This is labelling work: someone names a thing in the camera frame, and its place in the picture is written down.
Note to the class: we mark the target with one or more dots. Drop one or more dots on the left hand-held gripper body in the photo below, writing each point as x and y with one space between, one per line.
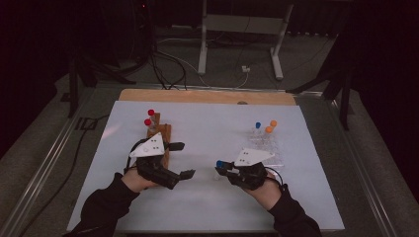
150 148

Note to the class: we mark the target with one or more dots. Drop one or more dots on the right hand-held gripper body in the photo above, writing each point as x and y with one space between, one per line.
250 156

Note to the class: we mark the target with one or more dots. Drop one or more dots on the blue cap test tube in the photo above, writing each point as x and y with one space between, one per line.
258 125
219 163

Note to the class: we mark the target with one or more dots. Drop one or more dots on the wooden test tube rack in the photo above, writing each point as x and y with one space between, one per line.
166 130

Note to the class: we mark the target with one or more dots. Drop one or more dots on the clear plastic test tube rack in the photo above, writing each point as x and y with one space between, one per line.
271 143

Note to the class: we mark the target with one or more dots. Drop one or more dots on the red cap test tube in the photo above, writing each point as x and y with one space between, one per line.
151 112
148 122

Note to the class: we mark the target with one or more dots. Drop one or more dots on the orange cap test tube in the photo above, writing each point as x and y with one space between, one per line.
268 129
273 123

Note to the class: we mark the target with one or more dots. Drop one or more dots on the person's left hand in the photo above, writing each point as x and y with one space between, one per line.
136 182

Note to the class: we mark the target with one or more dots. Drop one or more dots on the person's right hand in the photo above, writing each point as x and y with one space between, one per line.
268 194

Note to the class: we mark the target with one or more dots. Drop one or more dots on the white table mat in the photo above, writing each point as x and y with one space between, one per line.
210 131

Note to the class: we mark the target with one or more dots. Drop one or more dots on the white plug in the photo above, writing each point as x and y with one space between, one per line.
245 69

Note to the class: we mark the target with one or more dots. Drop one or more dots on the black tripod stand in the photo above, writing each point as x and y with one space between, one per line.
339 82
89 70

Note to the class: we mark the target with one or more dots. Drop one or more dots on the grey metal stand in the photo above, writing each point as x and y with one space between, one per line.
243 23

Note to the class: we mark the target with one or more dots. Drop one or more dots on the metal floor rail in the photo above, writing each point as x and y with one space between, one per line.
36 184
362 171

